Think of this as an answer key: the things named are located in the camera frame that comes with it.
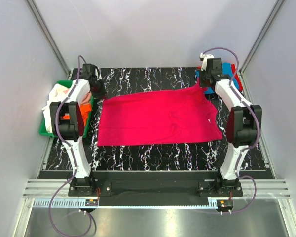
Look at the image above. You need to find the magenta t shirt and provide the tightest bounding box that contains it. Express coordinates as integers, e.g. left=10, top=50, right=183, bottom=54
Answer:
left=98, top=85, right=222, bottom=146

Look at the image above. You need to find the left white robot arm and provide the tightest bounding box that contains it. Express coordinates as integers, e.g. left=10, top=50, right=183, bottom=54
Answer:
left=49, top=63, right=106, bottom=196

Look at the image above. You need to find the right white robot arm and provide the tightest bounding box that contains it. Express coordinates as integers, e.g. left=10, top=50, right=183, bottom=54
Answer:
left=198, top=54, right=262, bottom=196

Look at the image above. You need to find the folded red t shirt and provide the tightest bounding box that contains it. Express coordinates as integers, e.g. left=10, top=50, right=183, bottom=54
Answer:
left=197, top=63, right=244, bottom=92

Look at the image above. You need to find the folded blue t shirt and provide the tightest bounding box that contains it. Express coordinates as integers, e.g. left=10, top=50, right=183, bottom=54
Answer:
left=195, top=63, right=240, bottom=95

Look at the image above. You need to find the light pink t shirt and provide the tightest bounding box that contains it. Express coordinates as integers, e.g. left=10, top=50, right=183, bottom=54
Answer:
left=62, top=87, right=91, bottom=106

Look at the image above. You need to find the orange t shirt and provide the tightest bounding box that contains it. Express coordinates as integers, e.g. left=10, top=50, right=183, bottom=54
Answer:
left=61, top=103, right=92, bottom=126

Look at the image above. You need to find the white t shirt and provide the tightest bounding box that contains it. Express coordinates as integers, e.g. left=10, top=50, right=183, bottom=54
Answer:
left=42, top=84, right=68, bottom=133

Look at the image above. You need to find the green plastic bin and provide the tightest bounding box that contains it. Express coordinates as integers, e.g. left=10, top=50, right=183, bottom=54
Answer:
left=39, top=80, right=94, bottom=138

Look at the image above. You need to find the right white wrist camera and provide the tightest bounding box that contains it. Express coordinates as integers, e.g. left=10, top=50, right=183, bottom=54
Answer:
left=199, top=53, right=214, bottom=71

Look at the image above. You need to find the aluminium frame rail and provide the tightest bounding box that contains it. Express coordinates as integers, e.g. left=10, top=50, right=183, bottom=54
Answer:
left=23, top=179, right=290, bottom=199

